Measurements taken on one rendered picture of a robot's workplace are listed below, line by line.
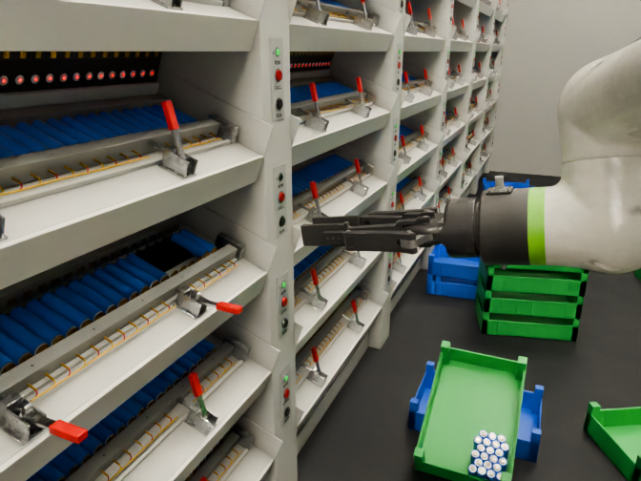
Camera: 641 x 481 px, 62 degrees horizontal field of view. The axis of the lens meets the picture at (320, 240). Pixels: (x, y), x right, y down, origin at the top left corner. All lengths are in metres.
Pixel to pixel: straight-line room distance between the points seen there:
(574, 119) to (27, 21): 0.53
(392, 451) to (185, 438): 0.63
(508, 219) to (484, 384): 0.82
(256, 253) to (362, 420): 0.68
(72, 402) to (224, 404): 0.33
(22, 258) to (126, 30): 0.25
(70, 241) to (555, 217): 0.50
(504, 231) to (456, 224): 0.06
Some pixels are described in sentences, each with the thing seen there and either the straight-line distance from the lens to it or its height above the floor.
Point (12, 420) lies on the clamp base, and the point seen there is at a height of 0.57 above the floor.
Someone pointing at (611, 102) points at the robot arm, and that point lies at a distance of 0.57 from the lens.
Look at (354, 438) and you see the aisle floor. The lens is 1.38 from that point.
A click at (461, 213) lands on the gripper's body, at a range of 0.65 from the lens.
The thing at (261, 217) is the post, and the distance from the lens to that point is 0.86.
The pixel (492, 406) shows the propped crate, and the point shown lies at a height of 0.09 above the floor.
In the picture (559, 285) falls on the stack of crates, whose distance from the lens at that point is 1.83.
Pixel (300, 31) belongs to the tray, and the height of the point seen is 0.92.
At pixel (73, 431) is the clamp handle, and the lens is 0.55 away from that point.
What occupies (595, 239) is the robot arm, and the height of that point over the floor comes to 0.70.
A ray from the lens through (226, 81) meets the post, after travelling 0.85.
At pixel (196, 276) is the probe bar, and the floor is 0.58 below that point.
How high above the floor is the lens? 0.89
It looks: 20 degrees down
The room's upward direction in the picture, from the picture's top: straight up
